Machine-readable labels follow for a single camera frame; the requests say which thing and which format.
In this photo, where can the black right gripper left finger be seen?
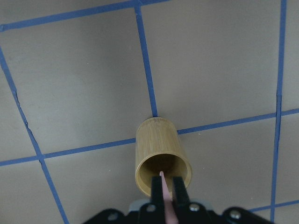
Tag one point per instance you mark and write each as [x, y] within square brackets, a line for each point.
[157, 200]

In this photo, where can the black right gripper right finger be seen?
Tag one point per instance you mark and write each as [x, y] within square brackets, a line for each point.
[181, 201]

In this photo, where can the bamboo chopstick holder cup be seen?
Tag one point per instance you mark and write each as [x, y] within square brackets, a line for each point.
[158, 148]

